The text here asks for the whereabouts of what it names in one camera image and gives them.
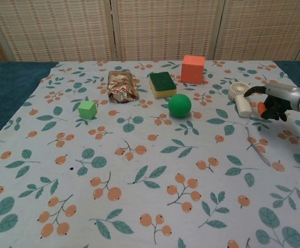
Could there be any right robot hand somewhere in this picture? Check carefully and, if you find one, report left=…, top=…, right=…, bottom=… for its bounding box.
left=243, top=82, right=300, bottom=122

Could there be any white handheld mini fan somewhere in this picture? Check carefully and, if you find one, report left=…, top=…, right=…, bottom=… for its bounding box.
left=228, top=82, right=253, bottom=118

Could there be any orange foam cube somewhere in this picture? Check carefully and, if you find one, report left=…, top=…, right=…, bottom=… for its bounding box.
left=180, top=54, right=206, bottom=85

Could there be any green ball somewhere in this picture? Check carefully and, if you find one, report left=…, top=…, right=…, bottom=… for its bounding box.
left=168, top=94, right=193, bottom=118

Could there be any green and yellow sponge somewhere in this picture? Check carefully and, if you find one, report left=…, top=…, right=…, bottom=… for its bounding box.
left=149, top=72, right=178, bottom=100

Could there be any floral patterned tablecloth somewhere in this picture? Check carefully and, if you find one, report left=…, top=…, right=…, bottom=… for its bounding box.
left=0, top=60, right=300, bottom=248

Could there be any woven folding screen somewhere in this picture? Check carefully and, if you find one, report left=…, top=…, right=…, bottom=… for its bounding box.
left=0, top=0, right=300, bottom=66

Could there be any gold foil snack packet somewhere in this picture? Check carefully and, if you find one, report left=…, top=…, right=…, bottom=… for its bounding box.
left=107, top=69, right=139, bottom=104

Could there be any small green cube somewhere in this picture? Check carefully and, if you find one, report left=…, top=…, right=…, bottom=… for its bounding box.
left=77, top=100, right=99, bottom=120

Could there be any teal table cover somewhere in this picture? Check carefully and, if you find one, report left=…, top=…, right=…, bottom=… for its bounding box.
left=0, top=60, right=60, bottom=149

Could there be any thin grey lanyard cord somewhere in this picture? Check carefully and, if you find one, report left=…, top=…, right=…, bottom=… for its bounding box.
left=244, top=126, right=272, bottom=166

